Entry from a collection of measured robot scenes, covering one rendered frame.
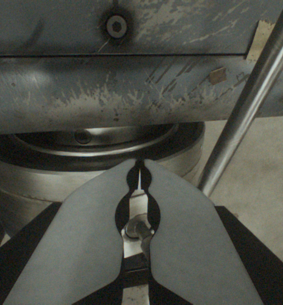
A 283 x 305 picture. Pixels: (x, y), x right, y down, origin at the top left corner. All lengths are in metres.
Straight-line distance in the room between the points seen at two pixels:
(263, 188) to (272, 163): 0.25
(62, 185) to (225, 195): 1.98
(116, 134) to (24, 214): 0.13
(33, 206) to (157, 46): 0.19
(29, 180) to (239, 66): 0.21
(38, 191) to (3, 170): 0.04
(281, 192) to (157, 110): 2.33
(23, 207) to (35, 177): 0.05
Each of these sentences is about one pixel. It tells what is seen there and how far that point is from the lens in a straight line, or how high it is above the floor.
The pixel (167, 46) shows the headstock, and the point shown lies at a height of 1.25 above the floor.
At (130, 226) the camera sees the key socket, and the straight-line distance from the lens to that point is 0.28.
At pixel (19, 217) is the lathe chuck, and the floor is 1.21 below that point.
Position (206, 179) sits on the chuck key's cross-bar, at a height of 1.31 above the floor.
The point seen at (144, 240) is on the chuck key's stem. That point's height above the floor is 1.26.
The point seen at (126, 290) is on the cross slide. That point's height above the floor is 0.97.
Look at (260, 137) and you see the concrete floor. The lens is 2.02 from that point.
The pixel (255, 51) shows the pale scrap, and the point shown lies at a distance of 0.21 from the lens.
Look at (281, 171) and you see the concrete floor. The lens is 2.34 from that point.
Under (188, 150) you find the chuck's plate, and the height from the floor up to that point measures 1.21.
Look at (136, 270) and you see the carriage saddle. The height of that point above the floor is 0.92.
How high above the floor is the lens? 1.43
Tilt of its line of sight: 60 degrees down
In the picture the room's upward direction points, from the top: 156 degrees clockwise
